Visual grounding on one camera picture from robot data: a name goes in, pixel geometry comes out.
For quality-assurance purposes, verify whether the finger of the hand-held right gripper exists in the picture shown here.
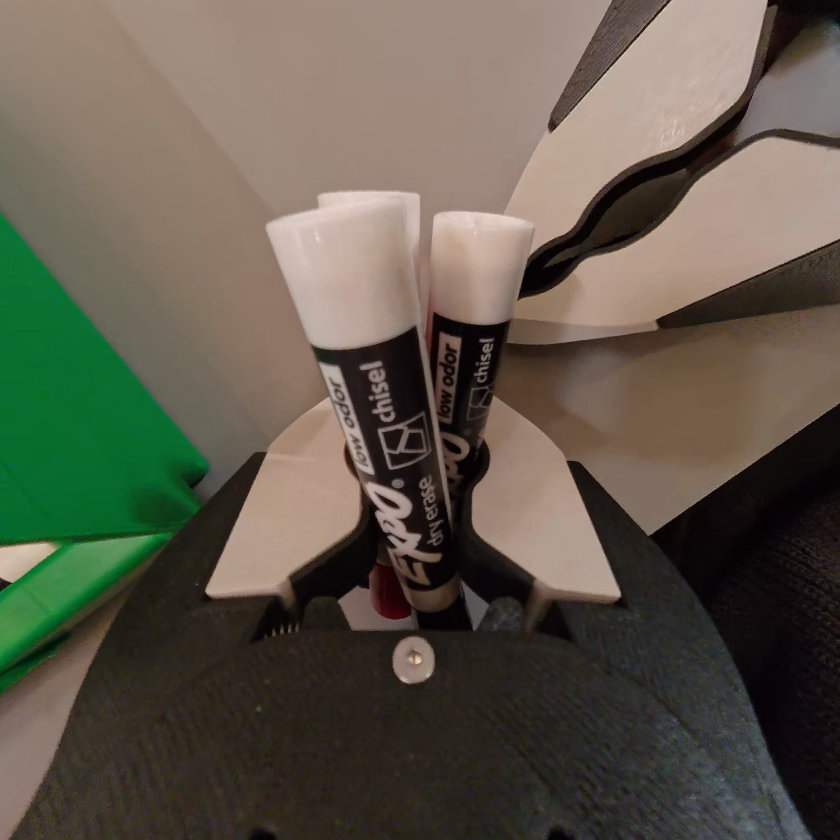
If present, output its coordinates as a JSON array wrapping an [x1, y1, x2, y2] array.
[[505, 0, 777, 263], [511, 130, 840, 347]]

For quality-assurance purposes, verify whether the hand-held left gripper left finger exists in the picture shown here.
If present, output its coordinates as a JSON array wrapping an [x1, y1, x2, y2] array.
[[205, 400, 376, 611]]

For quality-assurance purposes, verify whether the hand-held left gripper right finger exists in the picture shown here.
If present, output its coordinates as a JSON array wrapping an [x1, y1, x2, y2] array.
[[459, 407, 622, 624]]

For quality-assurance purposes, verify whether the red dry erase marker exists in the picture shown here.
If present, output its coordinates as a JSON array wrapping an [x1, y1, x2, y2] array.
[[317, 190, 434, 621]]

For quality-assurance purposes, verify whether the black dry erase marker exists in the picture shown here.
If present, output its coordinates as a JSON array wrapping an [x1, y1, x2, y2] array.
[[266, 200, 473, 632], [420, 210, 536, 503]]

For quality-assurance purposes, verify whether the light grey desk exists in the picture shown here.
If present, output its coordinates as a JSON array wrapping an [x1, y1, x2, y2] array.
[[0, 0, 840, 729]]

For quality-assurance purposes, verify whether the green plastic bin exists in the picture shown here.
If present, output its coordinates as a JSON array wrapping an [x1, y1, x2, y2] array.
[[0, 532, 175, 693], [0, 210, 210, 546]]

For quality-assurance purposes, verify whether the black knit sleeve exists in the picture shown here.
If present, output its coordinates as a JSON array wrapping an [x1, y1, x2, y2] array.
[[656, 420, 840, 840]]

